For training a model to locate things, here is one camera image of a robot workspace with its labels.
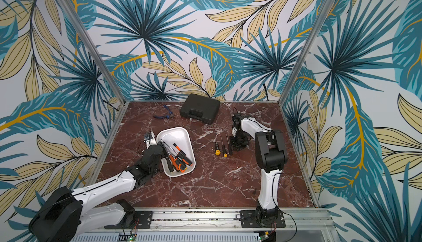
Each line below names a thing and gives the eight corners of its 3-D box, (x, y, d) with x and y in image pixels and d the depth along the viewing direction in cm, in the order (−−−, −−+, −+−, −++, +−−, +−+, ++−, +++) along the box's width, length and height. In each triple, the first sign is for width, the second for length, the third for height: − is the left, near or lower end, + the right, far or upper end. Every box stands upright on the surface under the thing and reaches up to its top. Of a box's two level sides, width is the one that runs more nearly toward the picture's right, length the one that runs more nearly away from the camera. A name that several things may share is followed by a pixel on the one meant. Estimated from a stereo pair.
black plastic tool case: (179, 115, 113) (178, 109, 109) (191, 96, 125) (190, 90, 120) (211, 124, 109) (211, 119, 104) (220, 104, 120) (221, 98, 116)
